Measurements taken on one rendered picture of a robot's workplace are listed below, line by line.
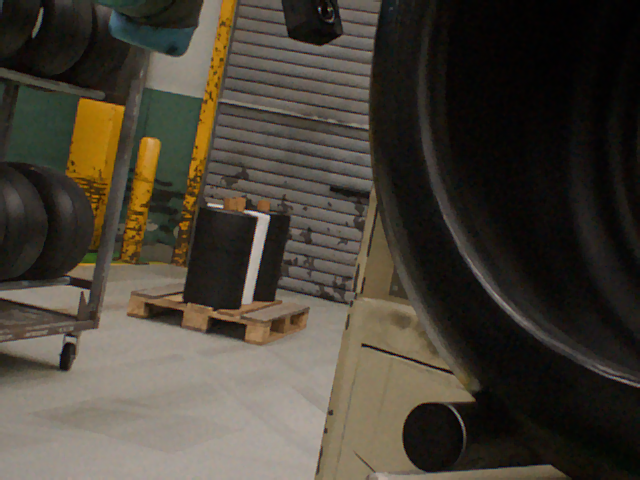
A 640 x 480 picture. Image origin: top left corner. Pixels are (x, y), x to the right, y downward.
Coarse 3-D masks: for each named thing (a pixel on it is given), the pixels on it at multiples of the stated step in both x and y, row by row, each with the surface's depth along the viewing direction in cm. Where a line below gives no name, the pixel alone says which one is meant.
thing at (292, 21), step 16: (288, 0) 108; (304, 0) 107; (320, 0) 108; (336, 0) 110; (288, 16) 108; (304, 16) 106; (320, 16) 107; (336, 16) 109; (288, 32) 108; (304, 32) 107; (320, 32) 107; (336, 32) 109
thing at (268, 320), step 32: (224, 224) 742; (256, 224) 760; (288, 224) 830; (192, 256) 753; (224, 256) 744; (256, 256) 794; (160, 288) 790; (192, 288) 748; (224, 288) 746; (256, 288) 821; (192, 320) 743; (224, 320) 794; (256, 320) 736; (288, 320) 794
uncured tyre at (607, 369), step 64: (384, 0) 89; (448, 0) 86; (512, 0) 102; (576, 0) 107; (384, 64) 88; (448, 64) 98; (512, 64) 105; (576, 64) 108; (384, 128) 88; (448, 128) 99; (512, 128) 105; (576, 128) 108; (384, 192) 87; (448, 192) 84; (512, 192) 104; (576, 192) 107; (448, 256) 83; (512, 256) 101; (576, 256) 105; (448, 320) 83; (512, 320) 79; (576, 320) 102; (512, 384) 79; (576, 384) 76; (576, 448) 77
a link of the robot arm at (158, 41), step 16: (176, 0) 112; (192, 0) 116; (112, 16) 118; (128, 16) 112; (160, 16) 113; (176, 16) 115; (192, 16) 118; (112, 32) 118; (128, 32) 116; (144, 32) 116; (160, 32) 116; (176, 32) 117; (192, 32) 119; (160, 48) 117; (176, 48) 118
